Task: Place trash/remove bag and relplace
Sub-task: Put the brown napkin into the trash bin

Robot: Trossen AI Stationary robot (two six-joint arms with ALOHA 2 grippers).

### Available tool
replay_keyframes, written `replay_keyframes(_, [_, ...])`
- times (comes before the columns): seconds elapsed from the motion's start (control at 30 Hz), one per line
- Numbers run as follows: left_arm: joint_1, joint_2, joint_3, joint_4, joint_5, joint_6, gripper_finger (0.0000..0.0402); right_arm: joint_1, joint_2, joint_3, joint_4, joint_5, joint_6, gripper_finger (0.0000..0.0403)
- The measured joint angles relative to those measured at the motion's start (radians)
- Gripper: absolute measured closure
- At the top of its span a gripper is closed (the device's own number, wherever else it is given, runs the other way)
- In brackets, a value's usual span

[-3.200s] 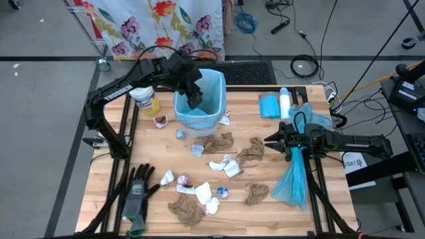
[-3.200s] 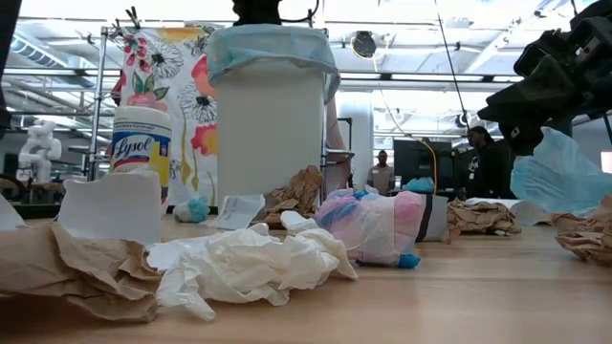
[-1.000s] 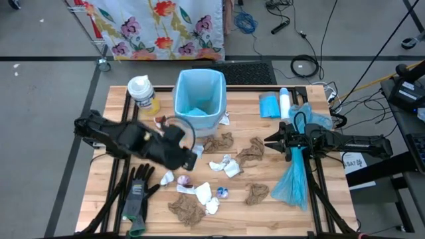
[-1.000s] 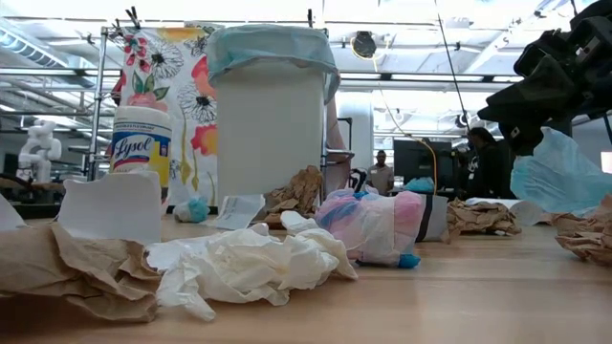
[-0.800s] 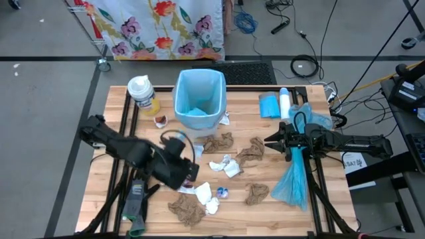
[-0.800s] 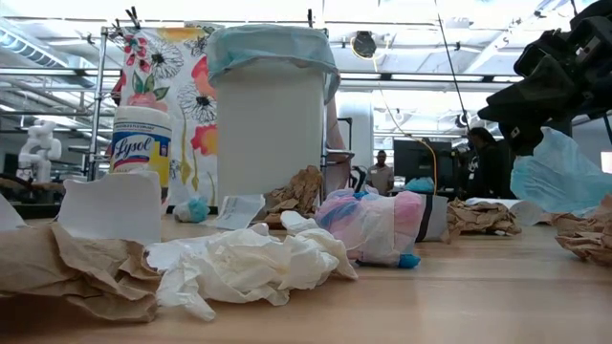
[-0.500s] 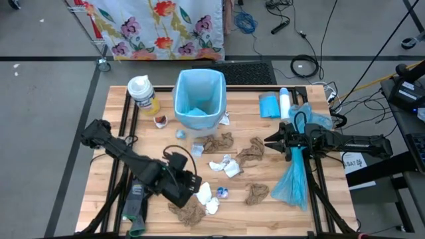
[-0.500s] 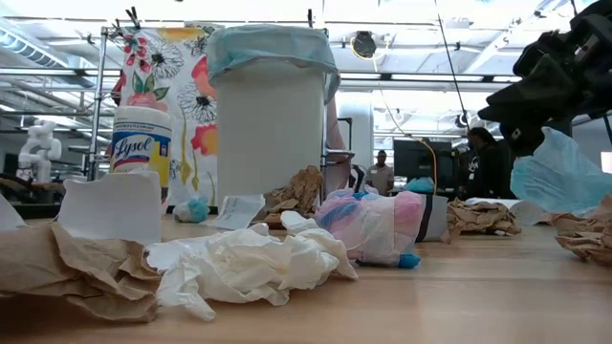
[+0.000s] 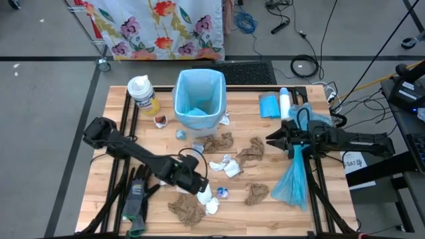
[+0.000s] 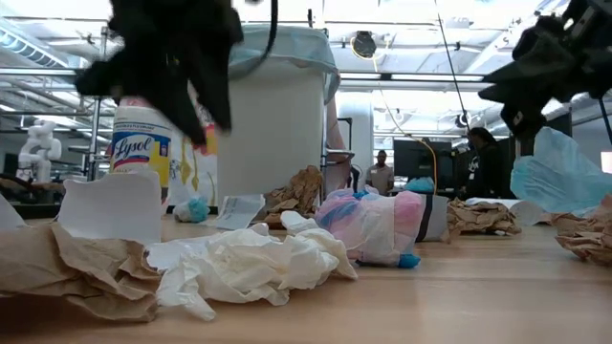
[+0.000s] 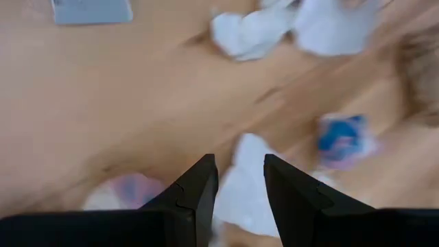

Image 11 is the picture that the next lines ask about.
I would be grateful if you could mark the pink blue wrapper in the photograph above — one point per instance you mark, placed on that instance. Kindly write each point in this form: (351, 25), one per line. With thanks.
(343, 140)

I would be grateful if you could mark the brown paper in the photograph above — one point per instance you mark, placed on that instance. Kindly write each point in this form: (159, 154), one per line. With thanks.
(422, 79)

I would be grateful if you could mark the white paper sheet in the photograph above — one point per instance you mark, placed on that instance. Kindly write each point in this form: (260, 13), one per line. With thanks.
(336, 31)

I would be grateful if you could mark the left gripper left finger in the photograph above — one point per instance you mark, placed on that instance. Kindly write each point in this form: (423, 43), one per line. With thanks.
(185, 206)

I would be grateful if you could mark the white cloth pile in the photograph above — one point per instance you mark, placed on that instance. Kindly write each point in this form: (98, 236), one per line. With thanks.
(247, 34)

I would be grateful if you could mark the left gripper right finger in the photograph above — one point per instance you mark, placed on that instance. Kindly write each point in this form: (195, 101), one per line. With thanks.
(308, 212)

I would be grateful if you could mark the pink wrapper ball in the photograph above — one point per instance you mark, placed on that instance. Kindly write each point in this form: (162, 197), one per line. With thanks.
(133, 190)

